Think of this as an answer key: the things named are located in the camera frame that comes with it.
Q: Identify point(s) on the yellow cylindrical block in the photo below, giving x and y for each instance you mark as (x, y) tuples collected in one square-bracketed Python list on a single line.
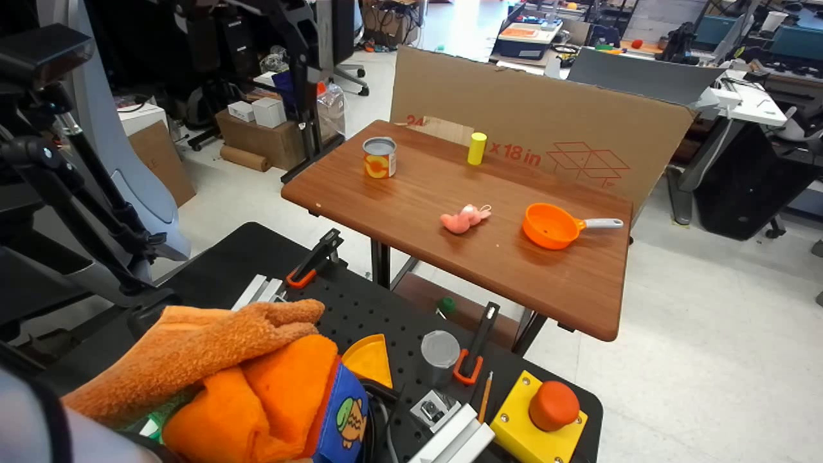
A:
[(476, 148)]

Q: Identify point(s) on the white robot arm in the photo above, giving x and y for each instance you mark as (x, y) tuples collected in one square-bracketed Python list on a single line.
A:
[(35, 426)]

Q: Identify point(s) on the orange wedge block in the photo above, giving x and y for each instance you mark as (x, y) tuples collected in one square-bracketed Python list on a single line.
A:
[(371, 359)]

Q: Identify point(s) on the wooden table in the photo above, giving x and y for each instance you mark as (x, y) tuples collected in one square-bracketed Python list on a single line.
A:
[(446, 244)]

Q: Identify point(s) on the pink toy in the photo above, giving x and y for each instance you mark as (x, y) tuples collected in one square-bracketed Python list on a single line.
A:
[(465, 220)]

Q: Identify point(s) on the green knob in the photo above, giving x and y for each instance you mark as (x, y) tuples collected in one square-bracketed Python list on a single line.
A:
[(446, 305)]

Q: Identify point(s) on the open tin can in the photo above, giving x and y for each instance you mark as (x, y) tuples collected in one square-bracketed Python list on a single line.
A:
[(380, 158)]

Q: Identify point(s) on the grey cylinder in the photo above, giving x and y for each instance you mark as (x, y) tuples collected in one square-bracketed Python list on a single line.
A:
[(440, 347)]

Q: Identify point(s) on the orange toy pan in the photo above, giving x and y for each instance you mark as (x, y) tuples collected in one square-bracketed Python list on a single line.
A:
[(555, 226)]

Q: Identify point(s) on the aluminium extrusion bar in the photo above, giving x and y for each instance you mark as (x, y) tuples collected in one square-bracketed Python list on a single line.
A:
[(259, 292), (455, 436)]

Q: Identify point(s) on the small square metal plate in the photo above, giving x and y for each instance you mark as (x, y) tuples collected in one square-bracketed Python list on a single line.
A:
[(435, 406)]

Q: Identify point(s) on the open cardboard box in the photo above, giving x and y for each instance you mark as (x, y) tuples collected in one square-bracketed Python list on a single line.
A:
[(262, 139)]

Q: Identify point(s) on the brown cardboard panel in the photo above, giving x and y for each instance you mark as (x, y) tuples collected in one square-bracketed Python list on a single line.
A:
[(548, 116)]

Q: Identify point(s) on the wooden pencil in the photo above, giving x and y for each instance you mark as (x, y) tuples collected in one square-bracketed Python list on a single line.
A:
[(487, 396)]

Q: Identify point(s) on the black perforated workbench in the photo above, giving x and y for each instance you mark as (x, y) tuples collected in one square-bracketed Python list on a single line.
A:
[(223, 271)]

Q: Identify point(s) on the blue yellow box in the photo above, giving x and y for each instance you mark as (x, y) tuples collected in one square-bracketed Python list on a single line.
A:
[(341, 419)]

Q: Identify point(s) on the dark box orange top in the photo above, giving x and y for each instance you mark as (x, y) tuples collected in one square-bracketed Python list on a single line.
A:
[(527, 38)]

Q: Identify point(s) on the yellow emergency stop button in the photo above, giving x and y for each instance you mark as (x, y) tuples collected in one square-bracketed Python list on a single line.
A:
[(541, 423)]

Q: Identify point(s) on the orange cloth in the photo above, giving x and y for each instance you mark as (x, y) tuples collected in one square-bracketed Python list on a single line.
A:
[(259, 402)]

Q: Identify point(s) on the fuzzy orange glove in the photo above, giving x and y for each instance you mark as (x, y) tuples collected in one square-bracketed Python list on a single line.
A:
[(193, 347)]

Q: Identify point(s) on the tall cardboard box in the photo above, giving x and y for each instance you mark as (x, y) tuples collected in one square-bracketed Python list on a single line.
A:
[(166, 158)]

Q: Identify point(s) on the grey divider panel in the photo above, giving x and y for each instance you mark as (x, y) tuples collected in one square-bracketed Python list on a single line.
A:
[(645, 77)]

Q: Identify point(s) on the black bin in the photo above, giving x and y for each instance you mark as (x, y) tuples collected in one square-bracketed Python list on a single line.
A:
[(746, 183)]

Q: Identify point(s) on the white desk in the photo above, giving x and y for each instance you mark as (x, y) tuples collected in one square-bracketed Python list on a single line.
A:
[(740, 102)]

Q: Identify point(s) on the black camera tripod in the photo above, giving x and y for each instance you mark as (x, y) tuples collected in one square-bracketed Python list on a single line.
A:
[(60, 197)]

